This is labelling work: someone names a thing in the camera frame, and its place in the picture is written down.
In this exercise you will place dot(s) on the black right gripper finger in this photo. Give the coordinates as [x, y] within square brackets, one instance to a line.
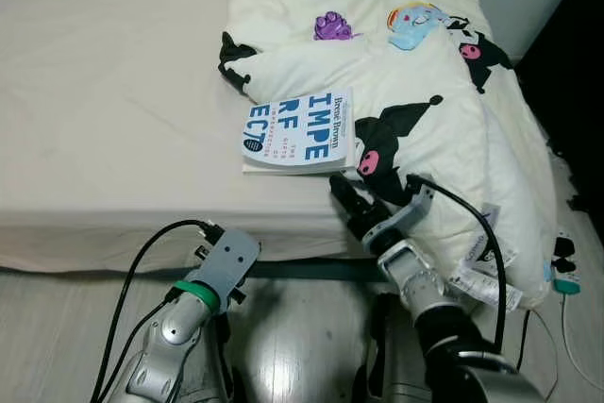
[370, 199]
[349, 200]

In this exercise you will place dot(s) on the white blue book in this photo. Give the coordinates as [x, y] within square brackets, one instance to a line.
[293, 129]

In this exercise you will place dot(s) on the cream cartoon print quilt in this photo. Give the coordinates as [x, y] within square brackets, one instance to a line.
[415, 73]

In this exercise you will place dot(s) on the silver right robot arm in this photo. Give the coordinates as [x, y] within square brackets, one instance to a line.
[415, 276]

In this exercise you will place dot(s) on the white power strip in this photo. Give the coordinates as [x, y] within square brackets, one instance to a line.
[566, 282]

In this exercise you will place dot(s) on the mattress with white sheet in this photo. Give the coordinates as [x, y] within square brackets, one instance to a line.
[113, 92]

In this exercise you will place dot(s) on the black wardrobe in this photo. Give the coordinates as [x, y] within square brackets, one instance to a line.
[576, 63]

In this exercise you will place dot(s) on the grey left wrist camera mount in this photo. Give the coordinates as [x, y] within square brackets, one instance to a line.
[228, 257]

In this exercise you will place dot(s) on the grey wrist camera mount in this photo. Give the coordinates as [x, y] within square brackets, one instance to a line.
[228, 257]
[415, 209]

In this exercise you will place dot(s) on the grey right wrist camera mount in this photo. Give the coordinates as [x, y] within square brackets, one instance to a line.
[415, 209]

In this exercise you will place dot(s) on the teal bed frame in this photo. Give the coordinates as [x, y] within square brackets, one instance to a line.
[302, 271]

